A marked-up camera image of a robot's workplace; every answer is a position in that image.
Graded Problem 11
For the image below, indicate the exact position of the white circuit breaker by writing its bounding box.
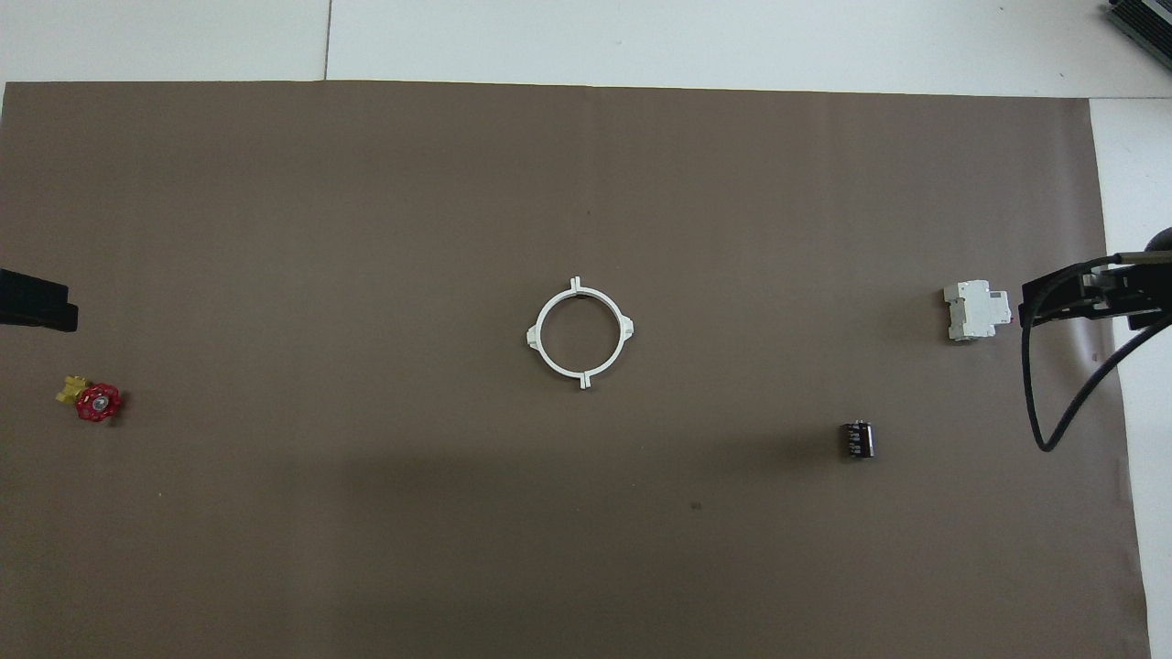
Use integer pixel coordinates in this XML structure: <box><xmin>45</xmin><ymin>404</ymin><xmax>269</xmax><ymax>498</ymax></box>
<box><xmin>943</xmin><ymin>279</ymin><xmax>1013</xmax><ymax>345</ymax></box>

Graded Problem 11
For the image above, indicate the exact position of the red-handled yellow valve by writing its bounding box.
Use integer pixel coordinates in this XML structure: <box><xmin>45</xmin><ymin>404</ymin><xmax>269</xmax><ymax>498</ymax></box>
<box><xmin>56</xmin><ymin>373</ymin><xmax>123</xmax><ymax>425</ymax></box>

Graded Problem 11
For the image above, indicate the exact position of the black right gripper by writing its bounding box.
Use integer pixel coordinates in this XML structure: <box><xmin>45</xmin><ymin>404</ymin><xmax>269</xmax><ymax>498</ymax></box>
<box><xmin>1020</xmin><ymin>262</ymin><xmax>1172</xmax><ymax>333</ymax></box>

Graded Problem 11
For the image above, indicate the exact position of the white half-ring pipe clamp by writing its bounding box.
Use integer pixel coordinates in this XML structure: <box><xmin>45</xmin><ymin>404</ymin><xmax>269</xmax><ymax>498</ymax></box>
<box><xmin>576</xmin><ymin>275</ymin><xmax>636</xmax><ymax>393</ymax></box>
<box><xmin>526</xmin><ymin>277</ymin><xmax>588</xmax><ymax>391</ymax></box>

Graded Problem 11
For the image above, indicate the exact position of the black cylindrical capacitor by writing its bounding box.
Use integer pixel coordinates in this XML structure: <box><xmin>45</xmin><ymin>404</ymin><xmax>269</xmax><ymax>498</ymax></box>
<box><xmin>840</xmin><ymin>418</ymin><xmax>877</xmax><ymax>461</ymax></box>

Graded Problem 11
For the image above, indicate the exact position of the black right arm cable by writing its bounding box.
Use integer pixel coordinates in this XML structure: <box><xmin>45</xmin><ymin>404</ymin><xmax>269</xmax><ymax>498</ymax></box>
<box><xmin>1021</xmin><ymin>254</ymin><xmax>1172</xmax><ymax>454</ymax></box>

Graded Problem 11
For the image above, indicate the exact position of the grey ribbed device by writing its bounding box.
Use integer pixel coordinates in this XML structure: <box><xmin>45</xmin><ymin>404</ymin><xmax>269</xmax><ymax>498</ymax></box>
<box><xmin>1102</xmin><ymin>0</ymin><xmax>1172</xmax><ymax>43</ymax></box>

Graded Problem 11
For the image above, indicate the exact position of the brown paper mat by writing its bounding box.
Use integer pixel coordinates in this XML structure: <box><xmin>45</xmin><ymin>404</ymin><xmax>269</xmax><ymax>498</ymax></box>
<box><xmin>0</xmin><ymin>80</ymin><xmax>1154</xmax><ymax>659</ymax></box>

